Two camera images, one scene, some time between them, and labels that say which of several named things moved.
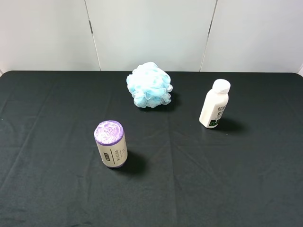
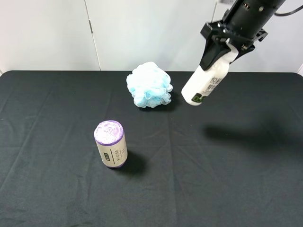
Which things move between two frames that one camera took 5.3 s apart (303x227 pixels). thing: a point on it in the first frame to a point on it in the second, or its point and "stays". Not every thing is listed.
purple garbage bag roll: [110, 137] stays
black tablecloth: [247, 171] stays
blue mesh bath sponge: [150, 86] stays
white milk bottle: [215, 103] to [202, 84]
